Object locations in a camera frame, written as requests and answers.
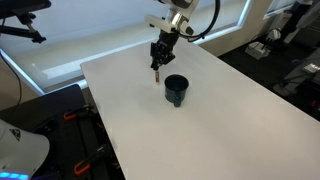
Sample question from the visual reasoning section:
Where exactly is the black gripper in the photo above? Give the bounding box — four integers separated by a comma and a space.
149, 29, 182, 72

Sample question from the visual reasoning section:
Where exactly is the red marker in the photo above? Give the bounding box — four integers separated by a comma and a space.
153, 68, 161, 84

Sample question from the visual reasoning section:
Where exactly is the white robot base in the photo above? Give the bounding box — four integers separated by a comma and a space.
0, 119, 51, 180

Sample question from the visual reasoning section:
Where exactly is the dark teal mug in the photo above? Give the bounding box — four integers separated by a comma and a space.
164, 74, 190, 108

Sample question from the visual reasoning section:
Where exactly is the white floor device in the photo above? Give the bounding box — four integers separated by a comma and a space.
245, 40, 271, 61

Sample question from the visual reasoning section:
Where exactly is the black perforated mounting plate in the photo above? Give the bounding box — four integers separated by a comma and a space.
39, 109, 112, 180

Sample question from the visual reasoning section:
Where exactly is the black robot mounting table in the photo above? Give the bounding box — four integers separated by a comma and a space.
0, 83, 128, 180

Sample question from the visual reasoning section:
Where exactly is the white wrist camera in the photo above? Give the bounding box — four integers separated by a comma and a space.
143, 14, 175, 33

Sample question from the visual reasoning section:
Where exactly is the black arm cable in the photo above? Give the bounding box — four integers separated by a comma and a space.
185, 0, 222, 43

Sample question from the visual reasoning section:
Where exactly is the large window white frame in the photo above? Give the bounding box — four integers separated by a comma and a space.
0, 0, 255, 96

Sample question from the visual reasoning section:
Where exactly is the black clamp orange handle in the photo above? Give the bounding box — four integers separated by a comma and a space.
63, 104, 95, 122
73, 144, 110, 176

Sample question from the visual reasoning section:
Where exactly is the black camera stand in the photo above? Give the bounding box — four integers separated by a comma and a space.
0, 0, 53, 45

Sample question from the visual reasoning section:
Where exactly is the thin black hanging cable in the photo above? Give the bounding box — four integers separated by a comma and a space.
0, 49, 23, 108

